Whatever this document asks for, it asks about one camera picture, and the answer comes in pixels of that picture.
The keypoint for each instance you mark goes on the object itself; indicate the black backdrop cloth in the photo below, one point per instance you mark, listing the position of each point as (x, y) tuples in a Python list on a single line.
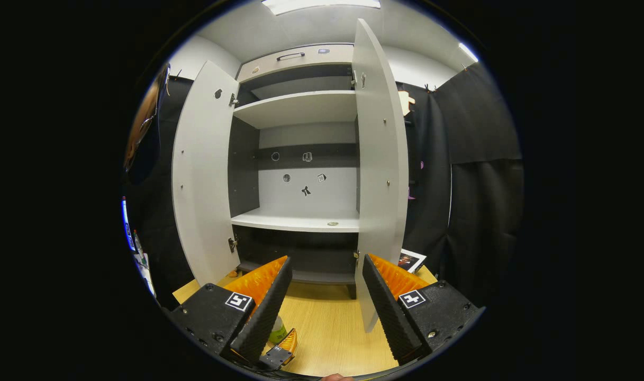
[(480, 185)]

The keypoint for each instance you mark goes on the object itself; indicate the white cabinet door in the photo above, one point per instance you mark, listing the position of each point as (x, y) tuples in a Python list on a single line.
[(202, 169), (380, 148)]

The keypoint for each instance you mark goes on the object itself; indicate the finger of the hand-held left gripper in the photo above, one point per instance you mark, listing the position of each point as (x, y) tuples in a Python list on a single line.
[(279, 355)]

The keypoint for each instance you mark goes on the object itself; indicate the green label drink bottle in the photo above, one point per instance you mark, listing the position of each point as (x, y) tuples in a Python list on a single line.
[(278, 332)]

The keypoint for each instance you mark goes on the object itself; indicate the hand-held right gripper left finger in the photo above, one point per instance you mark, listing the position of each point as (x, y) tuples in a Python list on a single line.
[(269, 301)]

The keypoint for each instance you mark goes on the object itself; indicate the white framed photo card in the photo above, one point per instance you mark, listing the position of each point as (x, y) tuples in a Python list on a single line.
[(411, 261)]

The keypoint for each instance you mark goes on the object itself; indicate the white cabinet drawer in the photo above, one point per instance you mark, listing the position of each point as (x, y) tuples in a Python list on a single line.
[(316, 59)]

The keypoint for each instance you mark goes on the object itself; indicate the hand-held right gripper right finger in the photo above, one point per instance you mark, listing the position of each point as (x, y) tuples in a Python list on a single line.
[(385, 307)]

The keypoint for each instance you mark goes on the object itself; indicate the white cabinet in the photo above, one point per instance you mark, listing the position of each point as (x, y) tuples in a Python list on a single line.
[(300, 108)]

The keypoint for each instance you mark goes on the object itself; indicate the large ceiling light panel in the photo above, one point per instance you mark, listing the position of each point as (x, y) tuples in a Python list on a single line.
[(322, 4)]

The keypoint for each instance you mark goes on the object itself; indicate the small ceiling light panel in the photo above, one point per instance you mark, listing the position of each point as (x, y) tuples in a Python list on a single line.
[(468, 52)]

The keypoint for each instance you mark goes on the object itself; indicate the blue lit screen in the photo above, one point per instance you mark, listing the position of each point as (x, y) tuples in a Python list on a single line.
[(126, 222)]

